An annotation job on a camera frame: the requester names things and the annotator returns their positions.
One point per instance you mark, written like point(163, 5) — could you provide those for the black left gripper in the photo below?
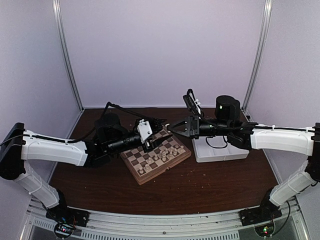
point(149, 145)

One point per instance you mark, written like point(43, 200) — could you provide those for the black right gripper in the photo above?
point(193, 122)

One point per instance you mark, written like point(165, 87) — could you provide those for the white chess queen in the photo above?
point(164, 157)

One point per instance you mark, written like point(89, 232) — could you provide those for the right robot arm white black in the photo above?
point(255, 136)

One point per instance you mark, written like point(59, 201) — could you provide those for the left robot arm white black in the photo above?
point(110, 138)

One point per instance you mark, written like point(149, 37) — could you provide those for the wooden chess board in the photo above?
point(136, 158)

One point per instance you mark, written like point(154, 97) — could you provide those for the white chess piece on board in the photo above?
point(171, 150)

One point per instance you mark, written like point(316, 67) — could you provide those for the right controller board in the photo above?
point(264, 230)

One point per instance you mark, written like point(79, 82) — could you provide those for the controller board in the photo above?
point(63, 230)
point(264, 230)

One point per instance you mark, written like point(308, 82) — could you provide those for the left controller board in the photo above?
point(63, 230)

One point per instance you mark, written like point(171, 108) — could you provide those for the white plastic tray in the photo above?
point(205, 150)

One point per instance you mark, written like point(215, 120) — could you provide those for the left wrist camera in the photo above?
point(147, 128)

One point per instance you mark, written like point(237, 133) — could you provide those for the front aluminium rail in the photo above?
point(225, 225)

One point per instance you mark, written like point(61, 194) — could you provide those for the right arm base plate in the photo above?
point(256, 215)

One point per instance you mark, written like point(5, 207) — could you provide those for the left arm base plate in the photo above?
point(68, 216)

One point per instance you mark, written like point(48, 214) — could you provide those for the right aluminium frame post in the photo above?
point(264, 30)

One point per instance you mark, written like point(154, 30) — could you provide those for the aluminium frame post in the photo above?
point(56, 4)
point(264, 30)

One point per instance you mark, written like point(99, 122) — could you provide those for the left aluminium frame post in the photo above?
point(56, 4)

